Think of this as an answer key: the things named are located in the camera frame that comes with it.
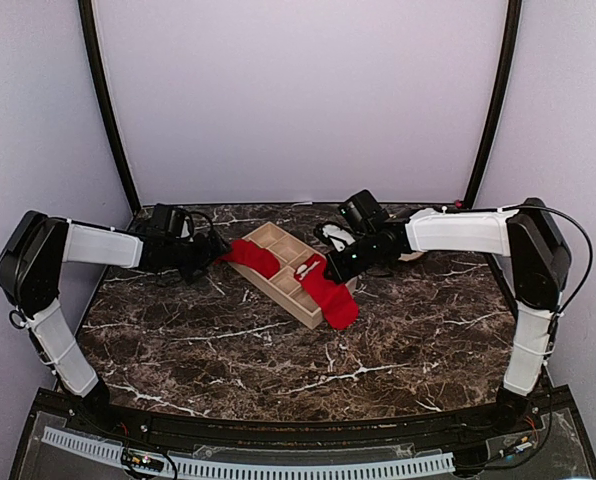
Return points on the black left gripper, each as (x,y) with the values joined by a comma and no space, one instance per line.
(207,255)

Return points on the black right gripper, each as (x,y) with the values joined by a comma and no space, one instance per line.
(342,273)

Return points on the plain red sock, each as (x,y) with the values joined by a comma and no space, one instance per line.
(247,253)

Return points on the red Santa face sock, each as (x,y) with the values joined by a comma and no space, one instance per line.
(338,307)

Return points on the wooden compartment tray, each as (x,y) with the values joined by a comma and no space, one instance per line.
(282,287)

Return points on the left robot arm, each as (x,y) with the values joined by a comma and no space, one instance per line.
(32,260)

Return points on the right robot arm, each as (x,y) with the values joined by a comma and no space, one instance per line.
(525,234)

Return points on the cream painted ceramic plate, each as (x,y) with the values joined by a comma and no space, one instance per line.
(410,256)

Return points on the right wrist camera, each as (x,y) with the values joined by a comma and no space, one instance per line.
(363,213)

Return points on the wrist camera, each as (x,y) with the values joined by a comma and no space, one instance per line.
(170,221)
(363,213)

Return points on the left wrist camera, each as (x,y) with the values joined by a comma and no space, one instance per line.
(170,221)

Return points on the black front rail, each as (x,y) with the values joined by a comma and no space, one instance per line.
(460,429)

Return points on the white perforated cable duct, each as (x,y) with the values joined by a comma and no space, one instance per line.
(223,464)

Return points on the left black frame post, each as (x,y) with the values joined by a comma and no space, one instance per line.
(96,67)

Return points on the black frame post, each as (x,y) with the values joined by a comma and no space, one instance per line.
(499,89)
(96,67)

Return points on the right black frame post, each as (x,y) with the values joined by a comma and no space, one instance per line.
(499,89)

